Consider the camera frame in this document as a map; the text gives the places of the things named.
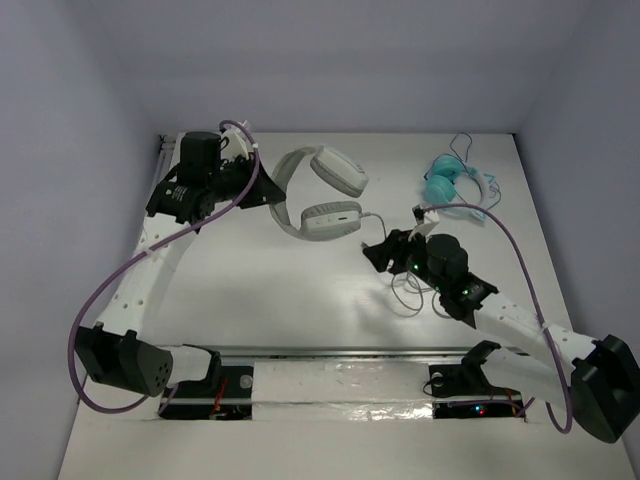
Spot white grey headphones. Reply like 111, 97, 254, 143
270, 145, 369, 242

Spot white foil tape strip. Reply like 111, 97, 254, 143
251, 360, 433, 422

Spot aluminium rail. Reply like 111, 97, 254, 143
212, 346, 471, 360

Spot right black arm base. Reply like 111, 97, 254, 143
422, 340, 532, 420

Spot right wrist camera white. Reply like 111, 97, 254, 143
409, 204, 440, 240

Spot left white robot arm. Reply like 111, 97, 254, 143
67, 120, 286, 414

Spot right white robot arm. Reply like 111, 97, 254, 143
362, 230, 639, 444

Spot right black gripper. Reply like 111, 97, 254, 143
363, 225, 447, 294

